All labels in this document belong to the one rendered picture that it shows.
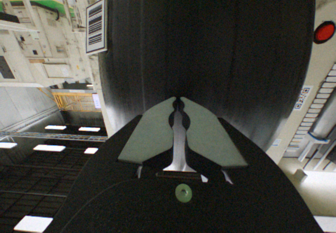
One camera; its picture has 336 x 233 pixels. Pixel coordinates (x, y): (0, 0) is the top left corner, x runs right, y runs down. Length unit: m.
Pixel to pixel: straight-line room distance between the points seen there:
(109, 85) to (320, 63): 0.49
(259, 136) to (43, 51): 4.86
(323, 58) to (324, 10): 0.11
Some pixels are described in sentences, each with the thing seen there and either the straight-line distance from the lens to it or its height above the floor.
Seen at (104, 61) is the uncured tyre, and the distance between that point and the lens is 0.18.
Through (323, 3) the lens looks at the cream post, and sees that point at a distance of 0.47.
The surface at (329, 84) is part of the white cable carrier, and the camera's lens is 0.55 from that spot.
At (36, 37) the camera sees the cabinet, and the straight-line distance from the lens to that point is 4.91.
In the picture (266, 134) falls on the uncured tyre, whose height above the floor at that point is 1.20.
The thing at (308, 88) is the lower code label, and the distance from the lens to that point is 0.50.
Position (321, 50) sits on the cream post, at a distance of 0.49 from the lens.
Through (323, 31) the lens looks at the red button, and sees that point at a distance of 0.47.
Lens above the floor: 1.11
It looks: 24 degrees up
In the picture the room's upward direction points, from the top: 179 degrees counter-clockwise
